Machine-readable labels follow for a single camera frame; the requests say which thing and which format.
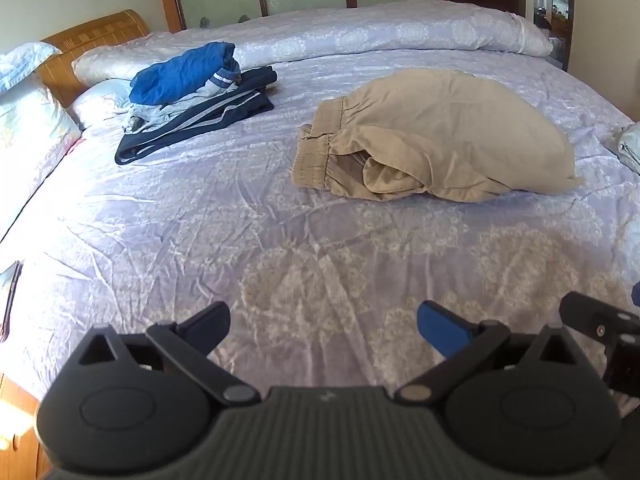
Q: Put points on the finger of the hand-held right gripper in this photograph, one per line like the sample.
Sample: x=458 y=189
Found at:
x=636 y=292
x=595 y=317

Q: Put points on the light blue garment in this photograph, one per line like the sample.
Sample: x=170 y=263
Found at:
x=150 y=115

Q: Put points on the folded lilac patterned quilt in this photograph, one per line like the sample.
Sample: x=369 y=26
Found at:
x=375 y=30

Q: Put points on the wooden headboard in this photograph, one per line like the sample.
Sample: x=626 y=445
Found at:
x=75 y=40

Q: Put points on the glass display cabinet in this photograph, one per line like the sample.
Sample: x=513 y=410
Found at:
x=552 y=0

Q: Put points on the bed with lilac patterned sheet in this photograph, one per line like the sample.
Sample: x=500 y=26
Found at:
x=200 y=220

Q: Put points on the navy striped pants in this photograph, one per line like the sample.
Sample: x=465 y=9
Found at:
x=240 y=106

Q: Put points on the large pale printed pillow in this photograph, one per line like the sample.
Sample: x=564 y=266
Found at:
x=25 y=140

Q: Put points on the folded pale blue cloth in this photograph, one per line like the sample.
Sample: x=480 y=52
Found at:
x=627 y=150

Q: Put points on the light blue printed pillow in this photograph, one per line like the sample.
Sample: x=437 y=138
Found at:
x=20 y=62

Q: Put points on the small light blue pillow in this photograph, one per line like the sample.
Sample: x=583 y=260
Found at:
x=95 y=100

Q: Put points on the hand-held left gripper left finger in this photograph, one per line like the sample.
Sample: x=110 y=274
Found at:
x=210 y=327

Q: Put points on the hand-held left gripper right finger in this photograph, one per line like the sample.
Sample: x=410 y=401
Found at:
x=440 y=330

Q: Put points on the dark-edged flat object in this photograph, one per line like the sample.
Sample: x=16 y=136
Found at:
x=11 y=300

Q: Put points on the khaki pants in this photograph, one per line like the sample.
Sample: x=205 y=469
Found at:
x=450 y=130

